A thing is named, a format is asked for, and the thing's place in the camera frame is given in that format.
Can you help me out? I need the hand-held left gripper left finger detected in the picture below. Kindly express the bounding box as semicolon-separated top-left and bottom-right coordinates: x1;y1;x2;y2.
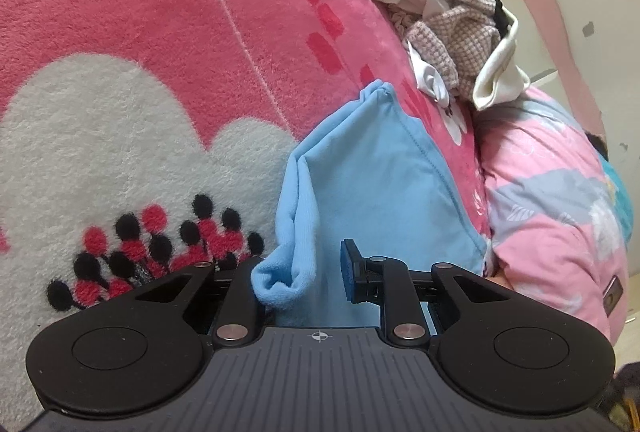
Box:
132;256;266;344

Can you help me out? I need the checked knit garment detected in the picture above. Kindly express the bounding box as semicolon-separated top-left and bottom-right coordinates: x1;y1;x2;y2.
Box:
405;0;501;100

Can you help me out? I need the smartphone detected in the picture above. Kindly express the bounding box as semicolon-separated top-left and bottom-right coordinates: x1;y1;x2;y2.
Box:
602;276;625;315

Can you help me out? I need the pile of white checkered clothes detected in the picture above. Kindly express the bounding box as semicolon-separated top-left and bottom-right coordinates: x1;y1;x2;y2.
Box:
319;0;531;110

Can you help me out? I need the pink floral quilt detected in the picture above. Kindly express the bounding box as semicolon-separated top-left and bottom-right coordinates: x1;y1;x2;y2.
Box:
472;84;633;348

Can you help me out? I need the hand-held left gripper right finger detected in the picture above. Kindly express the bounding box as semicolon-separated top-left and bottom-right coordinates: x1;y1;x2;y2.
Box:
340;238;511;344

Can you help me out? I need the black garment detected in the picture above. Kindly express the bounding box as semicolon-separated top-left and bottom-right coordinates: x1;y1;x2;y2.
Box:
480;0;508;30

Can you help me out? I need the light blue t-shirt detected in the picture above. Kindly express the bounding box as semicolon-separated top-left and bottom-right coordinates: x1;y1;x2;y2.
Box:
250;80;493;330

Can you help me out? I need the red floral blanket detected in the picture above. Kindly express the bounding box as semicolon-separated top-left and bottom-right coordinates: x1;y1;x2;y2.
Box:
0;0;496;363

